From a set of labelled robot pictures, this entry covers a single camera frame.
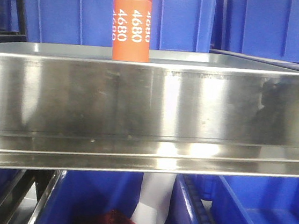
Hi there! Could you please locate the orange cylindrical capacitor 4680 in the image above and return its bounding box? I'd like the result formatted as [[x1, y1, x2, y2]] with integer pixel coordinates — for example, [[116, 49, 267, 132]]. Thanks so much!
[[112, 0, 152, 62]]

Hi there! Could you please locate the silver metal tray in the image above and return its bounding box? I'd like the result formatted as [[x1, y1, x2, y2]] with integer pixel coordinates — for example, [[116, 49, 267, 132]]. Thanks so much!
[[0, 42, 293, 72]]

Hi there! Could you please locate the blue bin behind capacitor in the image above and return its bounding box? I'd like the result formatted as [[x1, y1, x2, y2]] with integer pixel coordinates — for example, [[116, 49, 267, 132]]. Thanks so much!
[[24, 0, 216, 52]]

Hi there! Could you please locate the blue bin lower middle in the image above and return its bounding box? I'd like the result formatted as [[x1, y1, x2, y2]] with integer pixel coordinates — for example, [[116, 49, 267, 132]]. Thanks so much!
[[33, 160, 164, 224]]

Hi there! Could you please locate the blue bin lower right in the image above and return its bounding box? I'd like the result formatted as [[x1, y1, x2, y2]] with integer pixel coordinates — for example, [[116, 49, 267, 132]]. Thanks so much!
[[166, 175, 299, 224]]

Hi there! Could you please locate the blue bin upper right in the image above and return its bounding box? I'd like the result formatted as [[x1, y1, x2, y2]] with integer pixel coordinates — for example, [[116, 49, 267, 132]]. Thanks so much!
[[210, 0, 299, 63]]

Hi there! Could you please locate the stainless steel shelf rail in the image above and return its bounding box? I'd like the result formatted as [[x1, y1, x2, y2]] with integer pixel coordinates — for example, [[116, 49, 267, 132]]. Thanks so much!
[[0, 46, 299, 177]]

